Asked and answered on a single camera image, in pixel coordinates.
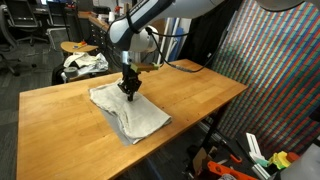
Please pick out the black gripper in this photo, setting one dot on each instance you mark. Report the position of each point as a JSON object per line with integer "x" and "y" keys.
{"x": 129, "y": 81}

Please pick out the white towel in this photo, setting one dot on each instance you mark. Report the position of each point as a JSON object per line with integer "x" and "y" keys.
{"x": 140, "y": 113}

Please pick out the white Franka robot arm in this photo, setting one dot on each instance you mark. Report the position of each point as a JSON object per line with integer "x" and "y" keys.
{"x": 136, "y": 36}

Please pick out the crumpled white cloth pile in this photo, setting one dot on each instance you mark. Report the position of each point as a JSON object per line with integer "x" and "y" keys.
{"x": 88, "y": 61}

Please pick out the white pipe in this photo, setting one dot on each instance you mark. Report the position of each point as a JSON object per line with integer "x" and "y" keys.
{"x": 174, "y": 36}
{"x": 164, "y": 43}

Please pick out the grey tape roll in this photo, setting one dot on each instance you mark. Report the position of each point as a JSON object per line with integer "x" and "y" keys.
{"x": 70, "y": 72}

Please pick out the grey workbench wooden top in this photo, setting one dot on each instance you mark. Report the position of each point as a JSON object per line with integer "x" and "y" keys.
{"x": 98, "y": 36}

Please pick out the blue board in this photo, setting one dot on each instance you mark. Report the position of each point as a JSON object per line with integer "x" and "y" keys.
{"x": 178, "y": 46}

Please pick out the yellow red small tool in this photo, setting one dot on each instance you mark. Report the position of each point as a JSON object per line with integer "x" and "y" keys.
{"x": 81, "y": 44}

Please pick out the round wooden side table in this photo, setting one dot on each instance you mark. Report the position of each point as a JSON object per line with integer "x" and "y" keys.
{"x": 71, "y": 47}

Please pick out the white paper cup stack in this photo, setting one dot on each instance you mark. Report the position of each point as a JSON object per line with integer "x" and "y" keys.
{"x": 111, "y": 16}

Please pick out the black bottle red top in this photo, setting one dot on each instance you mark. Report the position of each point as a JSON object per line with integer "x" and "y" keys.
{"x": 117, "y": 9}

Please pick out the black table leg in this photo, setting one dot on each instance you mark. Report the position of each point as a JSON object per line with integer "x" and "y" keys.
{"x": 213, "y": 130}

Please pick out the black box device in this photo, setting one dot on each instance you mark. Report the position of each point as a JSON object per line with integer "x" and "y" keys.
{"x": 100, "y": 10}

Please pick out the small cardboard box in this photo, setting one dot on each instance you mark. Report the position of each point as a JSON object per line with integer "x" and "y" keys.
{"x": 199, "y": 160}

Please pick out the black office chair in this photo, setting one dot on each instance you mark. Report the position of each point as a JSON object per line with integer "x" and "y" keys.
{"x": 58, "y": 11}
{"x": 21, "y": 13}
{"x": 4, "y": 20}

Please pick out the teal plastic piece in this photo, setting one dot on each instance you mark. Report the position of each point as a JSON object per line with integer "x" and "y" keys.
{"x": 262, "y": 162}

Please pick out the yellow green plastic object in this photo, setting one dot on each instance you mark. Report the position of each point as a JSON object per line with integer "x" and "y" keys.
{"x": 280, "y": 160}

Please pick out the red round cap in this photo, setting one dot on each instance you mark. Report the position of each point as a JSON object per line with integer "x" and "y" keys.
{"x": 293, "y": 156}

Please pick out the white plastic container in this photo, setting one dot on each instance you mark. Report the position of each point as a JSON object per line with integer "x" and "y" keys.
{"x": 306, "y": 166}

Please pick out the tan wrist camera box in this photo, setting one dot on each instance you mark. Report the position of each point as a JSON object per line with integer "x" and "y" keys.
{"x": 146, "y": 67}

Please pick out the silver aluminium rail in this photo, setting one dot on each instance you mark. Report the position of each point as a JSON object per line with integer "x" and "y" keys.
{"x": 208, "y": 128}

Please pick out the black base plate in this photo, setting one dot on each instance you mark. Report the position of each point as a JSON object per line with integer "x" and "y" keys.
{"x": 241, "y": 148}

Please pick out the white plastic bracket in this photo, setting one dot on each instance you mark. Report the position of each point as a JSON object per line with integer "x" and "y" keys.
{"x": 255, "y": 145}

